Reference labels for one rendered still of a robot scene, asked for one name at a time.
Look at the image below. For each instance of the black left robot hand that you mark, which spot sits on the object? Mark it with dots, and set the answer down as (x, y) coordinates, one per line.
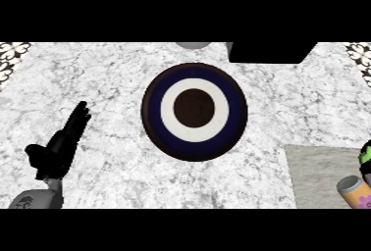
(58, 150)

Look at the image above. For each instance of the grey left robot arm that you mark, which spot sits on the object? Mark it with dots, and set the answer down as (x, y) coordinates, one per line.
(39, 197)

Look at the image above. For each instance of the dark blue and white plate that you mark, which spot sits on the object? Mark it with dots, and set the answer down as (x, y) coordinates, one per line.
(194, 112)

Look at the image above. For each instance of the grey placemat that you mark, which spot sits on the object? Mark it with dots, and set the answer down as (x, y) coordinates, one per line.
(321, 176)

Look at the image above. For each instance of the purple eggplant with green stem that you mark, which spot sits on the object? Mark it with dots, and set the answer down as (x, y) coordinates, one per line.
(367, 161)

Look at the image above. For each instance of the grey round object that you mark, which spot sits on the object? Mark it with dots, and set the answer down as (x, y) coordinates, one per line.
(192, 45)

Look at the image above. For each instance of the black appliance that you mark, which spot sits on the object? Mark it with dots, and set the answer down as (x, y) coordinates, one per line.
(268, 52)

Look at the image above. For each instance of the orange can with purple flower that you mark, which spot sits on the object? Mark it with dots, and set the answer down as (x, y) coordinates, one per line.
(357, 192)

